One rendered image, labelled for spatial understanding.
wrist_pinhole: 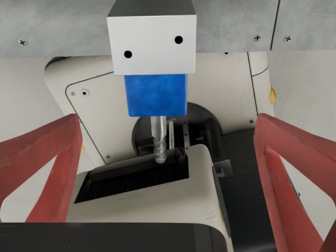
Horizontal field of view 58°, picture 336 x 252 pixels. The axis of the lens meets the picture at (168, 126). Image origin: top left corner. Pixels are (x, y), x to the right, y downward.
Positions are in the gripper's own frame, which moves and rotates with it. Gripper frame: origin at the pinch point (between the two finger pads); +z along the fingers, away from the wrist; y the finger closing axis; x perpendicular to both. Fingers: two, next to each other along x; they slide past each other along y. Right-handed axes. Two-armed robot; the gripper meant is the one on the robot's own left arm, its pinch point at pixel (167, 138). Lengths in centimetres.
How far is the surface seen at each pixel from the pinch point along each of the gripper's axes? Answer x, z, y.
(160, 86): 2.3, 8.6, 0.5
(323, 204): 116, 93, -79
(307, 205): 117, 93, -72
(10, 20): -1.0, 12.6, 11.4
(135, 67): 0.3, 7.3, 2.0
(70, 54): 1.6, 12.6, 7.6
